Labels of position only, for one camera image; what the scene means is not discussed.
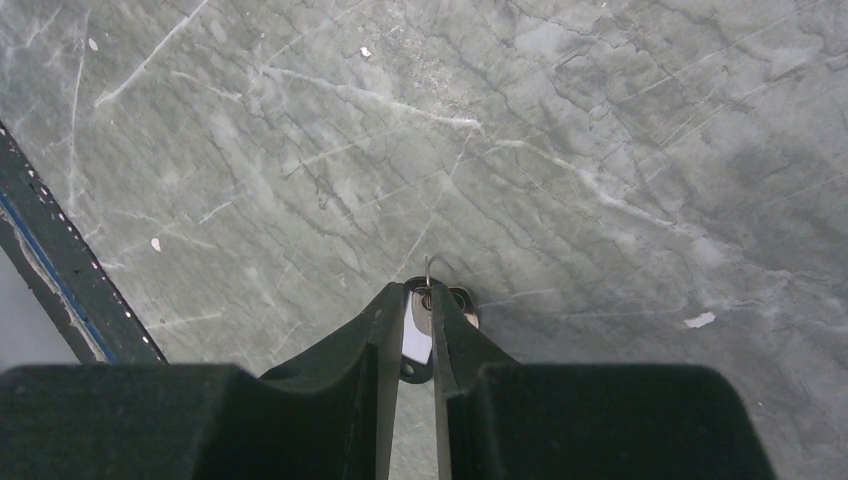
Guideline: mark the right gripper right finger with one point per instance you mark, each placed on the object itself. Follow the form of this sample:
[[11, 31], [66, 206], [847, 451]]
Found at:
[[460, 352]]

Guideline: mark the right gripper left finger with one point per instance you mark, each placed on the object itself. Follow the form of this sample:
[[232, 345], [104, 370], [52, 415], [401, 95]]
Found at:
[[341, 395]]

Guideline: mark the black tagged key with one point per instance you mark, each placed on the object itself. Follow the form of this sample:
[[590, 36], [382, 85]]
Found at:
[[417, 364]]

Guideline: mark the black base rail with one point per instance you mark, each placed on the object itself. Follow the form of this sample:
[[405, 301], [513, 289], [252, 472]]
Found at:
[[69, 281]]

